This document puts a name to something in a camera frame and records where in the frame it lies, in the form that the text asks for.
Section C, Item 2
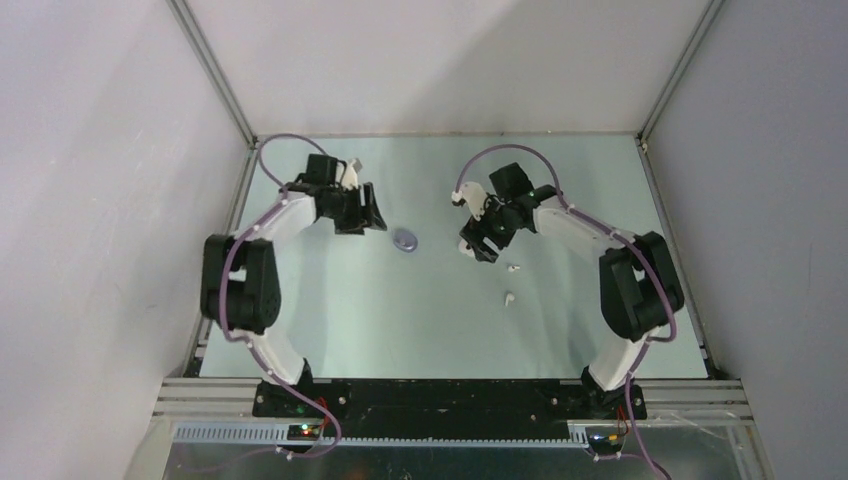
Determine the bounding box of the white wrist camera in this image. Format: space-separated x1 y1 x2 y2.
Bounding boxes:
451 182 489 221
338 158 362 191

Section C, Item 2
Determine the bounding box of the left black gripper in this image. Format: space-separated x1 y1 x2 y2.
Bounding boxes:
322 182 385 235

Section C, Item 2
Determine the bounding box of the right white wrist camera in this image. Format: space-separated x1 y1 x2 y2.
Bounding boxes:
451 182 489 221

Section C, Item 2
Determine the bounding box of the purple earbud charging case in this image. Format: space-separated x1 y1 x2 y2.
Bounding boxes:
392 228 419 253

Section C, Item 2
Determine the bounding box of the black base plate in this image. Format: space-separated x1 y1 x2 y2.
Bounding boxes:
252 379 647 441

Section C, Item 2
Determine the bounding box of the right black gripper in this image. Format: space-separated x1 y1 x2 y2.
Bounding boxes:
460 192 523 263

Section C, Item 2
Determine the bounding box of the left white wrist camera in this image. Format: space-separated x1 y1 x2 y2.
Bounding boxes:
338 158 362 191

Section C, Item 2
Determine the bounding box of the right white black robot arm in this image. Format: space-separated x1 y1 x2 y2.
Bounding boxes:
451 163 685 418

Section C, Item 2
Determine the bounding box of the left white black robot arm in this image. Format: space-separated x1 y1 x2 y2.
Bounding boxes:
200 154 387 417

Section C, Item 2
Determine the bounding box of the white earbud charging case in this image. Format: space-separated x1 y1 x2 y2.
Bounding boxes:
458 239 475 259

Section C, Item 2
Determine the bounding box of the aluminium frame rail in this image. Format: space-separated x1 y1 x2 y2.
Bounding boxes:
153 378 771 479

